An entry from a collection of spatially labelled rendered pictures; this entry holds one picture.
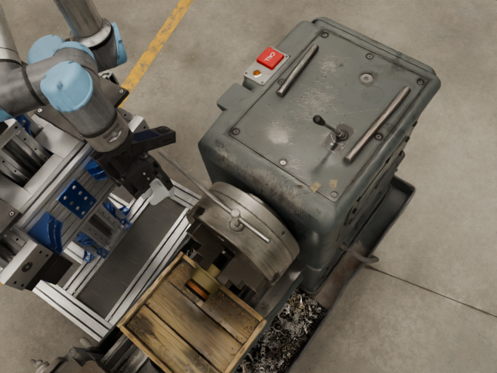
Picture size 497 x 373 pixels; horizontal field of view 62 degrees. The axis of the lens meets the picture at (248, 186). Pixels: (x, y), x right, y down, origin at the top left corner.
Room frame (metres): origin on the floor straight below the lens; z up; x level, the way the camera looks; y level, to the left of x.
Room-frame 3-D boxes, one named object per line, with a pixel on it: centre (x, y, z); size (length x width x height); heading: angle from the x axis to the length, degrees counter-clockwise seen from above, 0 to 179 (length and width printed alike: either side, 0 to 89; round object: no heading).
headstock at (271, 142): (0.67, -0.24, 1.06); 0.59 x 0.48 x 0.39; 131
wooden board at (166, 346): (0.22, 0.25, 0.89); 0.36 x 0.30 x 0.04; 41
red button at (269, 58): (0.86, -0.14, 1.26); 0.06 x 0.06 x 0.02; 41
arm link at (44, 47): (0.94, 0.47, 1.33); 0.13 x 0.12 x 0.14; 102
